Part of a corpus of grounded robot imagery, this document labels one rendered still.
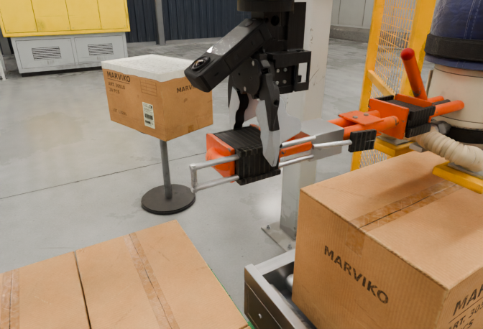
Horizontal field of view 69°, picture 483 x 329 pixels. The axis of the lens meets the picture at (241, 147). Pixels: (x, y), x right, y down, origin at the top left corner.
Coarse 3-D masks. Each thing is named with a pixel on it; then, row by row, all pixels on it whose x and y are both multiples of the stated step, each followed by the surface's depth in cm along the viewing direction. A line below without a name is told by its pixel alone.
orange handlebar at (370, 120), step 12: (444, 108) 70; (456, 108) 72; (336, 120) 61; (348, 120) 62; (360, 120) 60; (372, 120) 60; (384, 120) 62; (396, 120) 63; (348, 132) 57; (300, 144) 52; (312, 144) 53; (216, 156) 47; (216, 168) 47; (228, 168) 47
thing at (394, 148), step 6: (378, 138) 86; (384, 138) 85; (378, 144) 83; (384, 144) 82; (390, 144) 82; (396, 144) 82; (402, 144) 82; (408, 144) 82; (378, 150) 84; (384, 150) 82; (390, 150) 80; (396, 150) 80; (402, 150) 81; (408, 150) 82; (414, 150) 84; (396, 156) 81
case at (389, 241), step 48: (336, 192) 90; (384, 192) 90; (432, 192) 90; (336, 240) 83; (384, 240) 72; (432, 240) 72; (480, 240) 72; (336, 288) 87; (384, 288) 73; (432, 288) 63; (480, 288) 70
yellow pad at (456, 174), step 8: (440, 168) 71; (448, 168) 71; (456, 168) 71; (440, 176) 71; (448, 176) 70; (456, 176) 68; (464, 176) 68; (472, 176) 68; (480, 176) 67; (464, 184) 67; (472, 184) 66; (480, 184) 65; (480, 192) 65
